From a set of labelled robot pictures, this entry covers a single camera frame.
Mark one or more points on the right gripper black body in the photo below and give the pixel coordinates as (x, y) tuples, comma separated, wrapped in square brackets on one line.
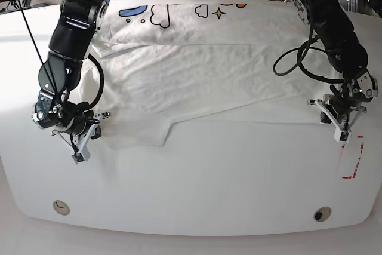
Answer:
[(74, 126)]

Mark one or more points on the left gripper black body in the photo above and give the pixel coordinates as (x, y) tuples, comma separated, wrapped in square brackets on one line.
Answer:
[(340, 108)]

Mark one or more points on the white printed T-shirt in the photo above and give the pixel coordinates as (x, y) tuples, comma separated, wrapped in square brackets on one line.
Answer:
[(168, 63)]

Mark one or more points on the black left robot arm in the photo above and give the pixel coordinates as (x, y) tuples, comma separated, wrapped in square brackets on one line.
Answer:
[(329, 24)]

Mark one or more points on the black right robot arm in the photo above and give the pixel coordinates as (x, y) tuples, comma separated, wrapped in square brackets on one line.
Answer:
[(76, 30)]

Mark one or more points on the red tape rectangle marking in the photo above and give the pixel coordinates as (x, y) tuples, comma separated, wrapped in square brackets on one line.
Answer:
[(350, 156)]

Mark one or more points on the left table grommet hole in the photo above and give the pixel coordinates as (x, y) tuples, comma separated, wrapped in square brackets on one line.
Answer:
[(61, 207)]

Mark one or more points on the table grommet hole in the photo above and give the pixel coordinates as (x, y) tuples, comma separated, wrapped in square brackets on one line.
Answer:
[(61, 207), (322, 214)]

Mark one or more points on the right table grommet hole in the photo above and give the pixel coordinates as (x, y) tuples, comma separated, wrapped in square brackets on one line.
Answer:
[(322, 214)]

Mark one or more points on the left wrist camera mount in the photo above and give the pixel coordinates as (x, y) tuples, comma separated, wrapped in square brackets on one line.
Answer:
[(343, 131)]

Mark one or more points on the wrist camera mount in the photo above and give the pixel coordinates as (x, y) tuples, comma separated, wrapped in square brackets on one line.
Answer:
[(343, 131), (79, 151)]

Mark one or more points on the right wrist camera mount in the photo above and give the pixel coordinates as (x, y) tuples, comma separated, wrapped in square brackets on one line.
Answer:
[(79, 151)]

